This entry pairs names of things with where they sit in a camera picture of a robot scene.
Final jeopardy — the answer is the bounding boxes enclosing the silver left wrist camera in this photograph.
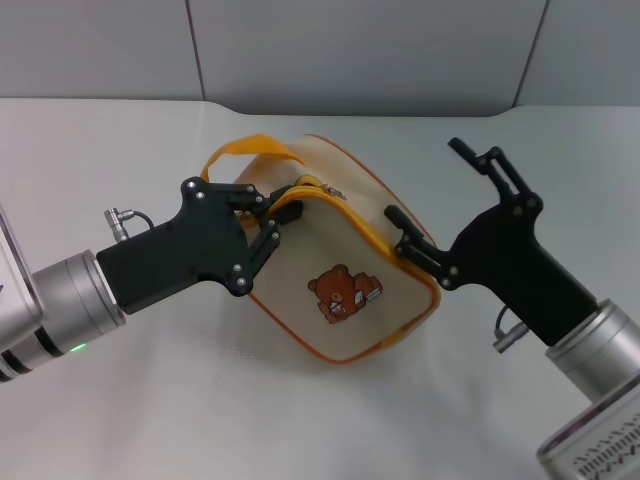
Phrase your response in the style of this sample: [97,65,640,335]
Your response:
[0,202,44,346]

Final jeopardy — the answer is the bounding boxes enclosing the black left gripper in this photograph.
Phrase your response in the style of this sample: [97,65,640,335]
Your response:
[95,175,305,316]

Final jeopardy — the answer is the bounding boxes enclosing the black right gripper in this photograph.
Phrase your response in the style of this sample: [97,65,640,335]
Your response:
[383,137,599,347]

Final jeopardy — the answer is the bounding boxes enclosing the silver right gripper cable plug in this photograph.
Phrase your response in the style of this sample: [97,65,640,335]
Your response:
[491,304,526,354]

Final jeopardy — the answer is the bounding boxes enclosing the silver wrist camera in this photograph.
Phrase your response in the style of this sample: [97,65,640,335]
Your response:
[534,387,640,480]
[0,202,44,346]

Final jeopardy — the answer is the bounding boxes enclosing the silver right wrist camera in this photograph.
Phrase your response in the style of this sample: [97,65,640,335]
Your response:
[534,387,640,480]

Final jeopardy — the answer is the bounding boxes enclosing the silver gripper cable plug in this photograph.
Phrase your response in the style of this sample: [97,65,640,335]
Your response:
[491,304,526,354]
[102,207,156,246]

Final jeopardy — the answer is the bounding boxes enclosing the silver left gripper cable plug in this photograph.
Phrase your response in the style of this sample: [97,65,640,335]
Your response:
[102,207,156,246]

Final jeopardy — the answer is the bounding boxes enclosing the beige orange bear food bag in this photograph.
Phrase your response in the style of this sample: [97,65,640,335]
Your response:
[199,132,443,369]

